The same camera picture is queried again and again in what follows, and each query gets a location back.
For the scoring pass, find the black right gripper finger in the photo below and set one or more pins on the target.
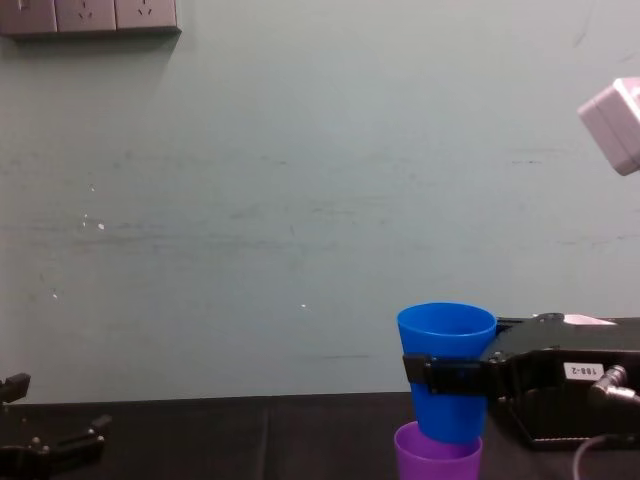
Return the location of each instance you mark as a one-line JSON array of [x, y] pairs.
[[452, 376], [505, 325]]

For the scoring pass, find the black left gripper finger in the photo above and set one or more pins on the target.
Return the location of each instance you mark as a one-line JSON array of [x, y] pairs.
[[15, 386], [75, 442]]

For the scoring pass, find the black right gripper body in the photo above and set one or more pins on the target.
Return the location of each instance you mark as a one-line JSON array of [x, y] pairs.
[[545, 405]]

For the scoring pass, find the blue plastic cup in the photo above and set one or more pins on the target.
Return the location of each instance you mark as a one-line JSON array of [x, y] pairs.
[[450, 420]]

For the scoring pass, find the purple plastic cup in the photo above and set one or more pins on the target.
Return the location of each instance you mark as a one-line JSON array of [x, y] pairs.
[[435, 467]]

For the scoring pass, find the black table cloth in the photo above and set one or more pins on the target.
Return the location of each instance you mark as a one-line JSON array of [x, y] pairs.
[[250, 440]]

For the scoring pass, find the grey wall socket plate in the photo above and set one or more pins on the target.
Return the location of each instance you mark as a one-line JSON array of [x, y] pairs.
[[27, 15], [145, 14], [85, 14]]

